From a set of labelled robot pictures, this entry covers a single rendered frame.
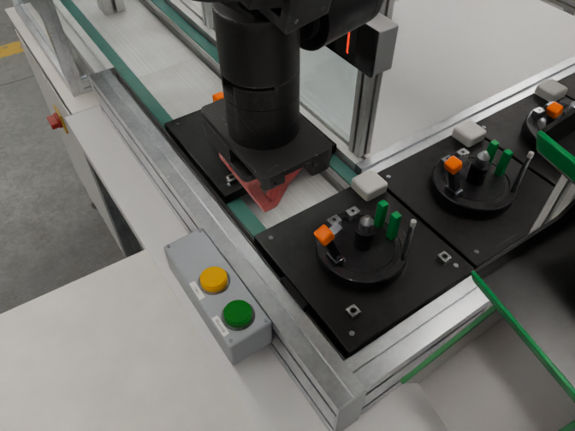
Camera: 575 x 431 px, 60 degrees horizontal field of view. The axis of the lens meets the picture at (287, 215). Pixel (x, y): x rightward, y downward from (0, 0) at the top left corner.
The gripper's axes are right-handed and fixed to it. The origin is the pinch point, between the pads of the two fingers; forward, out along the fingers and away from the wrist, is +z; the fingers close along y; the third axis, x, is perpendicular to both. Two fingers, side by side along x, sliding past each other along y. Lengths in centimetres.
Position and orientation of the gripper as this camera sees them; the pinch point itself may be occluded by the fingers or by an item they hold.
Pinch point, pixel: (269, 202)
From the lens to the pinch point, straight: 47.1
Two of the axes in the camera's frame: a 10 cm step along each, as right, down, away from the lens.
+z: 0.1, 6.4, 7.7
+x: -8.3, 4.3, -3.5
